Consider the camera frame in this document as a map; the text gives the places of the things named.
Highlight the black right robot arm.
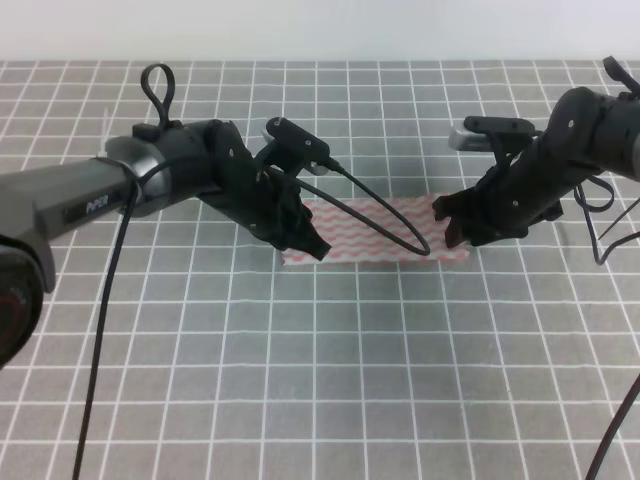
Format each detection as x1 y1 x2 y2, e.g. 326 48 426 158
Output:
433 87 639 248

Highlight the black left camera cable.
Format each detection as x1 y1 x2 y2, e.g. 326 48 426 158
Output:
69 63 432 480

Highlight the pink wavy striped towel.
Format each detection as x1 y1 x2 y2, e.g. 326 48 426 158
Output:
281 194 469 266

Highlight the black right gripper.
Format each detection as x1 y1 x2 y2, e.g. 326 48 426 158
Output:
432 165 529 249

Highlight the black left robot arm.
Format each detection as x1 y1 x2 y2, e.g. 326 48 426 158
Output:
1 120 330 364

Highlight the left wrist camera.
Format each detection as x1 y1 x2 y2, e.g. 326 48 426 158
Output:
260 117 333 177

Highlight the grey checked tablecloth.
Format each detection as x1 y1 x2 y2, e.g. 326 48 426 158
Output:
0 60 640 480

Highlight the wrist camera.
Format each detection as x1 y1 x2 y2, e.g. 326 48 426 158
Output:
448 116 541 167
260 117 333 177

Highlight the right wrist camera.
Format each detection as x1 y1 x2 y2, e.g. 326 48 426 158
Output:
448 116 541 167

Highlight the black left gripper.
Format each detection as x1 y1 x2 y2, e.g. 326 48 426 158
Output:
199 124 331 261

